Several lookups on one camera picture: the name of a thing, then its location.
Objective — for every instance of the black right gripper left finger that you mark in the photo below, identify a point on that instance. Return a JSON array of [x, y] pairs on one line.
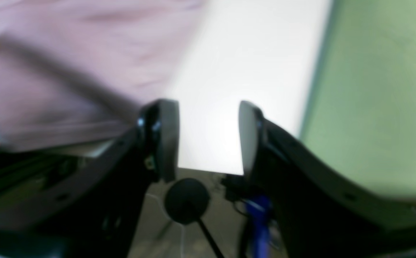
[[95, 212]]

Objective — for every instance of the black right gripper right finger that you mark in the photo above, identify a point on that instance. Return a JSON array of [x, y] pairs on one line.
[[320, 213]]

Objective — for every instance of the mauve t-shirt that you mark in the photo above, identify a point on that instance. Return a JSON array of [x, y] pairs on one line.
[[78, 71]]

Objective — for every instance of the grey side panel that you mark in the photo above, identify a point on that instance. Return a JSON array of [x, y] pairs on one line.
[[361, 117]]

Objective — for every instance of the black round stand base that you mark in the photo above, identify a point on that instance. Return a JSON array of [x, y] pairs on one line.
[[186, 202]]

